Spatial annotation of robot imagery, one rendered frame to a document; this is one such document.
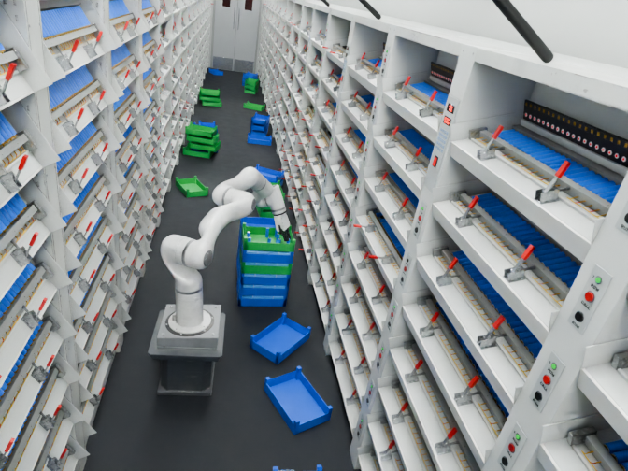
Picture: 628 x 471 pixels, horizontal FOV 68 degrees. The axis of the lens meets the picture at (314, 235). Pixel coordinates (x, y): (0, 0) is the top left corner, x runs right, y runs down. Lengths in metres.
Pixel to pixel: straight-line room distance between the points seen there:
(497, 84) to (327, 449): 1.63
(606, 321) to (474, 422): 0.52
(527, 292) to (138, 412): 1.77
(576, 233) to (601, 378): 0.25
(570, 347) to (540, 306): 0.13
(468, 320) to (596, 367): 0.42
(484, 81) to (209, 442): 1.75
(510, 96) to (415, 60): 0.70
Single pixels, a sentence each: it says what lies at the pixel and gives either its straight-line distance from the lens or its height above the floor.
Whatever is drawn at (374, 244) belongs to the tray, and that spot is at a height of 0.87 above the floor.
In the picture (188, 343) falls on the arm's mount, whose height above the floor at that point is 0.32.
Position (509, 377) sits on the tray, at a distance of 1.18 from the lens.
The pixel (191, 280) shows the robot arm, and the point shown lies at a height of 0.59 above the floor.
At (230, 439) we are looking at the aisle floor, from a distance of 2.24.
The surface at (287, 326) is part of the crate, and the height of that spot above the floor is 0.00.
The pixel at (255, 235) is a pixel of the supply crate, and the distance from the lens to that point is 2.89.
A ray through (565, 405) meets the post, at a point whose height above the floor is 1.16.
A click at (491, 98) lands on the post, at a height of 1.58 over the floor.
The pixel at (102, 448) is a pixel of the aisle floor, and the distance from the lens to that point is 2.26.
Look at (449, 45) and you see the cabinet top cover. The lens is 1.54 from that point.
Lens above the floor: 1.75
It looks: 27 degrees down
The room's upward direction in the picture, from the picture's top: 10 degrees clockwise
